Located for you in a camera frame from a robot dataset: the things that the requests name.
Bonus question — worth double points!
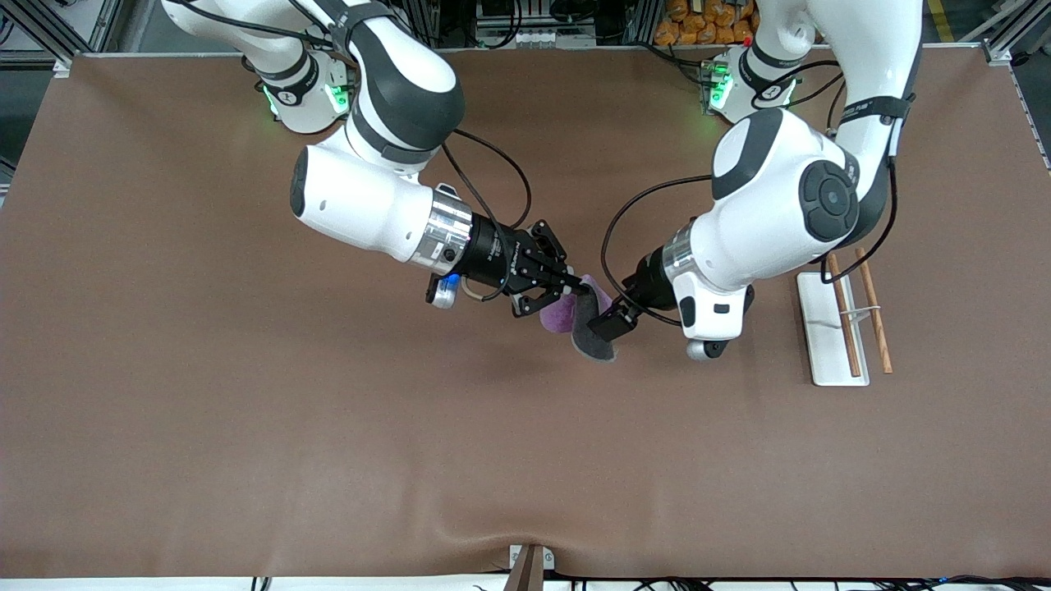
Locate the purple and grey towel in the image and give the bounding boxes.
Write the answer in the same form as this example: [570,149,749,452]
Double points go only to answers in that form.
[538,279,618,363]

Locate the brown table mat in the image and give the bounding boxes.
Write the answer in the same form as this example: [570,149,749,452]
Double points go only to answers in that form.
[0,48,1051,580]

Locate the grey metal equipment shelf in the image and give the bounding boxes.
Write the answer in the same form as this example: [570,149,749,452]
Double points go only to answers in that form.
[475,0,599,48]

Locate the orange snack packets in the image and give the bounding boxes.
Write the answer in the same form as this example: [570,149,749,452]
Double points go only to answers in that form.
[654,0,760,47]

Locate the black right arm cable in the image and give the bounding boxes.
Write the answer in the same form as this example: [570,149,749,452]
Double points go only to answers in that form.
[439,127,533,305]

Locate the white rack base plate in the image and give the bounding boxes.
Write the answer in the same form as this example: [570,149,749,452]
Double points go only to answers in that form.
[796,272,871,387]

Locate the grey metal mount bracket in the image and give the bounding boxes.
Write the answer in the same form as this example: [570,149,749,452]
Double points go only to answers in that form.
[503,544,556,591]

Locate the aluminium frame profile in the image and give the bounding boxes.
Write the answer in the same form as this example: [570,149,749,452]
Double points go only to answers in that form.
[961,0,1051,66]
[0,0,124,79]

